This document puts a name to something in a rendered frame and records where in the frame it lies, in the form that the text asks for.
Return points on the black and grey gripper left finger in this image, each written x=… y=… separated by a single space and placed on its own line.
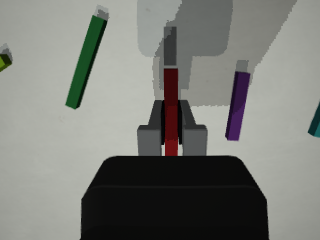
x=151 y=137

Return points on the purple rod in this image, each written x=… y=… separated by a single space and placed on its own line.
x=237 y=105

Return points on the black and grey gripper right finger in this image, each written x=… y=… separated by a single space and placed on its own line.
x=192 y=137

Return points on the turquoise rod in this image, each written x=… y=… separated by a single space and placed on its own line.
x=314 y=128

